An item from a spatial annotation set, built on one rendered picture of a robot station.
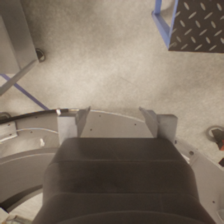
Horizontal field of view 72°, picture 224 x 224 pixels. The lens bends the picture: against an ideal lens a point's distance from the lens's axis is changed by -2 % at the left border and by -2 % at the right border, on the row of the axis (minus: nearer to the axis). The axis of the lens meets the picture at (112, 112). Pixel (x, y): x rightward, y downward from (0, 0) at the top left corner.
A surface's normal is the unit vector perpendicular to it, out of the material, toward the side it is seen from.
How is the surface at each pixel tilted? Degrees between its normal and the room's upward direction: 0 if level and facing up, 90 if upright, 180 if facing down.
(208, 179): 90
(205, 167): 90
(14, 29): 0
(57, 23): 0
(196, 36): 0
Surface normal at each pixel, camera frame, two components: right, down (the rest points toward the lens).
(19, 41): -0.11, 0.64
